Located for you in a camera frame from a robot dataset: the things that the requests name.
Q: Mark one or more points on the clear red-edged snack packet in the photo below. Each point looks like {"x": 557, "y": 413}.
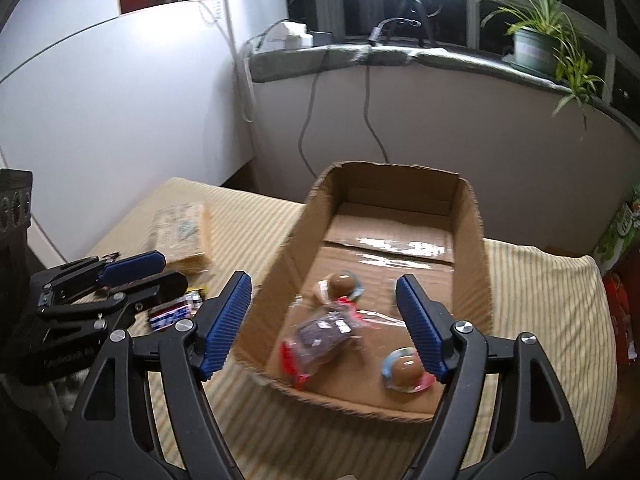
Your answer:
{"x": 325, "y": 335}

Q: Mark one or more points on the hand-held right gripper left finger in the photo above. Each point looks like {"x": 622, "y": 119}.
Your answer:
{"x": 227, "y": 325}

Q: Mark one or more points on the potted spider plant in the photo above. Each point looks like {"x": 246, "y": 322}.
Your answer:
{"x": 537, "y": 40}

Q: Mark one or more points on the clear bread packet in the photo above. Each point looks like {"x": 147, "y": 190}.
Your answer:
{"x": 182, "y": 232}

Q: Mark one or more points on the red carton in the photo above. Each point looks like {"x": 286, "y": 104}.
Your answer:
{"x": 622, "y": 310}

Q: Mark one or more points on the blue and white snack bar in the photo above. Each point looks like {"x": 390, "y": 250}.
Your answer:
{"x": 170, "y": 314}

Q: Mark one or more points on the white cabinet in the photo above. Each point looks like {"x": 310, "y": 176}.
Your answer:
{"x": 125, "y": 135}

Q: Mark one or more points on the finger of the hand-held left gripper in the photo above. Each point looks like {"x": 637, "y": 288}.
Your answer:
{"x": 132, "y": 266}
{"x": 155, "y": 287}

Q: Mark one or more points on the striped yellow tablecloth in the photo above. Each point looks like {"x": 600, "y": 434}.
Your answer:
{"x": 540, "y": 310}

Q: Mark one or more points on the small black box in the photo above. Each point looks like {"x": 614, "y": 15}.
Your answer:
{"x": 321, "y": 39}

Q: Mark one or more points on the cardboard box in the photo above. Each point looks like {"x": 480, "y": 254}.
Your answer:
{"x": 390, "y": 230}

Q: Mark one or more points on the white power adapter boxes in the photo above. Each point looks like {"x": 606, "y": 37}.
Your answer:
{"x": 287, "y": 35}

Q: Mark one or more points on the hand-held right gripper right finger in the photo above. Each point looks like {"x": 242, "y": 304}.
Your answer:
{"x": 420, "y": 320}

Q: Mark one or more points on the grey stone windowsill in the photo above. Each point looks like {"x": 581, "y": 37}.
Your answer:
{"x": 450, "y": 60}

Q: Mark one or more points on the yellow and black snack packet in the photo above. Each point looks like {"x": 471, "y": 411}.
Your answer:
{"x": 195, "y": 295}

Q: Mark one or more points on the round brown wrapped snack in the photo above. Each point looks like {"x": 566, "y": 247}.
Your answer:
{"x": 406, "y": 367}
{"x": 342, "y": 282}

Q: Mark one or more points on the black tripod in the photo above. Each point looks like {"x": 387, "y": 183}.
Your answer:
{"x": 415, "y": 5}

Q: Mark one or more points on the green bag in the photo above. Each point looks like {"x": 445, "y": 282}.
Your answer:
{"x": 617, "y": 230}

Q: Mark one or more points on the window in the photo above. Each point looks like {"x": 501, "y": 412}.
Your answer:
{"x": 360, "y": 10}

